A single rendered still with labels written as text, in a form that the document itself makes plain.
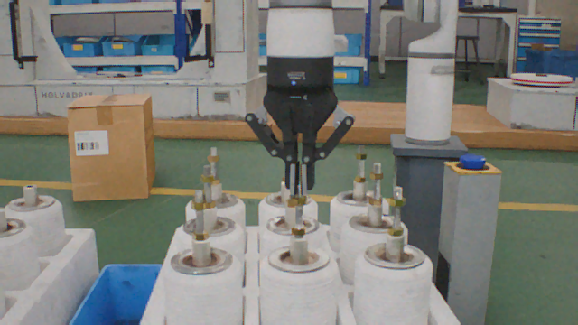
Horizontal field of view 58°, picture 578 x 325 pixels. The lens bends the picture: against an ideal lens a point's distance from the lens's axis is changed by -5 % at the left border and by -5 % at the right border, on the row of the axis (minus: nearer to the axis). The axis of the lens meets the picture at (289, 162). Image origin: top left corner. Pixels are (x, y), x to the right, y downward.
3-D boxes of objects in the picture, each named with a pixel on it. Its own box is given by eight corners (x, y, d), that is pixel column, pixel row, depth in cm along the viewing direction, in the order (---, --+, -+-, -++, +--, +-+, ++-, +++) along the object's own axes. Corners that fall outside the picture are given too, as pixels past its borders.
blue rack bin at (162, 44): (158, 53, 590) (157, 34, 585) (191, 53, 584) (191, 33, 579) (139, 56, 542) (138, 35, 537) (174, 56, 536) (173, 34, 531)
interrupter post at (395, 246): (386, 263, 66) (387, 237, 65) (382, 255, 68) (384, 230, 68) (405, 263, 66) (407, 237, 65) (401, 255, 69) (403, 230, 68)
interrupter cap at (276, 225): (259, 235, 75) (259, 230, 75) (274, 217, 83) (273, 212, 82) (313, 239, 74) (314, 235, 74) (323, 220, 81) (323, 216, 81)
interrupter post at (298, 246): (310, 264, 66) (311, 239, 65) (291, 266, 65) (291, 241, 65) (306, 257, 68) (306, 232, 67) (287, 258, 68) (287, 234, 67)
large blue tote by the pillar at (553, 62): (520, 88, 506) (524, 48, 497) (562, 88, 504) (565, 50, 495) (540, 94, 458) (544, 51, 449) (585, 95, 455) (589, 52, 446)
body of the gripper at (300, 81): (254, 50, 58) (256, 137, 60) (334, 51, 56) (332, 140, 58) (271, 47, 65) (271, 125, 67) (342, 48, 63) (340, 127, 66)
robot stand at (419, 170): (384, 260, 127) (390, 133, 120) (447, 263, 125) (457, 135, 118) (385, 288, 113) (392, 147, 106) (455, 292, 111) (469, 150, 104)
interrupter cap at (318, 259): (336, 273, 64) (336, 267, 64) (272, 277, 62) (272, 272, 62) (321, 247, 71) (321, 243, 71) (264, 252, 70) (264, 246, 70)
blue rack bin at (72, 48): (85, 55, 599) (84, 36, 594) (116, 54, 594) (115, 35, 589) (61, 58, 551) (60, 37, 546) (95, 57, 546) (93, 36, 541)
